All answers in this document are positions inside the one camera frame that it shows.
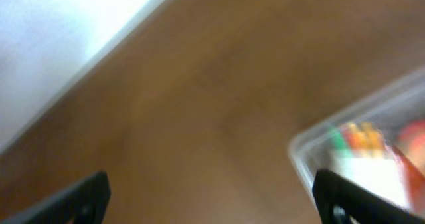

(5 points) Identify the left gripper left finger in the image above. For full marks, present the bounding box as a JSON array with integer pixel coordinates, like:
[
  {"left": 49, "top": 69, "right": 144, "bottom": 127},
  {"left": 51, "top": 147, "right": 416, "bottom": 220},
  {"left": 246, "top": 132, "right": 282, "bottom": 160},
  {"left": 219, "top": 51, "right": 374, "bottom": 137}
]
[{"left": 1, "top": 171, "right": 111, "bottom": 224}]

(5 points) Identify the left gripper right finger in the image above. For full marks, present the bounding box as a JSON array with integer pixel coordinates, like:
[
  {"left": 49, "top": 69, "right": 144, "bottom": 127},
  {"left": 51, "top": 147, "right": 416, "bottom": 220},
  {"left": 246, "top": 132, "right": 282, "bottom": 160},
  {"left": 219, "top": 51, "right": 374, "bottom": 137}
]
[{"left": 312, "top": 169, "right": 424, "bottom": 224}]

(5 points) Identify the clear case of coloured bits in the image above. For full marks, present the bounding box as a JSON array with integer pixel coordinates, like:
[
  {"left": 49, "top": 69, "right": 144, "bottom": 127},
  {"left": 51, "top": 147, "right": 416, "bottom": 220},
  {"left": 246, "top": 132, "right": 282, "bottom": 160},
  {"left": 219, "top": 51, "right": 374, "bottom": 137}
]
[{"left": 329, "top": 122, "right": 411, "bottom": 209}]

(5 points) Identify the clear plastic container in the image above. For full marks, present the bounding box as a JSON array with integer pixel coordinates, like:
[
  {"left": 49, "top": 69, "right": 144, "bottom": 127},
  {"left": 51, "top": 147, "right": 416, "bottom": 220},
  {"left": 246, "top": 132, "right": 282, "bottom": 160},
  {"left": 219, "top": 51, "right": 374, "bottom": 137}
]
[{"left": 289, "top": 70, "right": 424, "bottom": 211}]

